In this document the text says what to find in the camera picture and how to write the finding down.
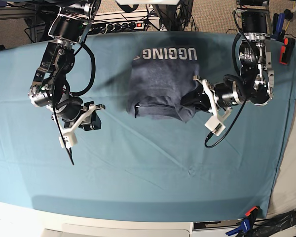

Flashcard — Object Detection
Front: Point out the white power strip red switch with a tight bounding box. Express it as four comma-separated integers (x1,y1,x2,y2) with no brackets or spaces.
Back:
88,18,161,34

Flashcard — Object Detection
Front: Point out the orange blue clamp bottom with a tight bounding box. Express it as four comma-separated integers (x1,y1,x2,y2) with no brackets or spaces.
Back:
225,206,260,237

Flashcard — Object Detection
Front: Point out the orange black clamp upper right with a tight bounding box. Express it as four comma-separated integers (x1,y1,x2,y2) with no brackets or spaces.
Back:
280,38,296,65

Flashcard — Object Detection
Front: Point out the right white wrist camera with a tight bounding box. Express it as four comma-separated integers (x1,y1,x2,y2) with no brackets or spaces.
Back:
59,132,77,149

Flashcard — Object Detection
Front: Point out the blue-grey heather T-shirt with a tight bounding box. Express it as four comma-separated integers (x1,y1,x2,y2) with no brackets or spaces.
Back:
126,46,200,122

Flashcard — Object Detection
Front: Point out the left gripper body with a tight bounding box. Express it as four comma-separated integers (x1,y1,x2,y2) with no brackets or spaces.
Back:
193,76,244,119

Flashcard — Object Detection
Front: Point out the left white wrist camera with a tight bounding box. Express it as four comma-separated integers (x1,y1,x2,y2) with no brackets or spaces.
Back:
205,116,225,136

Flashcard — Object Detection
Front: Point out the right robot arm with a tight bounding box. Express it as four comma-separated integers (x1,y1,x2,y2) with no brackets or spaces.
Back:
28,0,105,131

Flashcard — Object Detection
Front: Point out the blue clamp upper right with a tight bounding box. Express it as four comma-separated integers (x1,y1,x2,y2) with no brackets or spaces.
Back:
270,13,286,42

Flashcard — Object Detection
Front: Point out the teal table cloth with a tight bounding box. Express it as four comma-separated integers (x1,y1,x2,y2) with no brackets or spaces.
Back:
0,32,296,222

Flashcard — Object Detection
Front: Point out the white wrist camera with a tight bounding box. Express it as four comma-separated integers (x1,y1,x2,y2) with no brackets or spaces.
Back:
205,116,225,136
59,132,77,149

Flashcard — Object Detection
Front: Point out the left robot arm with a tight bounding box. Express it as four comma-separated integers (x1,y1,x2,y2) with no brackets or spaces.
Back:
178,0,274,122

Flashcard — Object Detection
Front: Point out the black plastic bag bottom right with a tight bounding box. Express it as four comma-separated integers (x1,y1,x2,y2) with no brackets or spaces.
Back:
252,210,296,237

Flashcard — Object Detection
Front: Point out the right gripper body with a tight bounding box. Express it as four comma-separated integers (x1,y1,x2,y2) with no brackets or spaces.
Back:
50,97,106,136

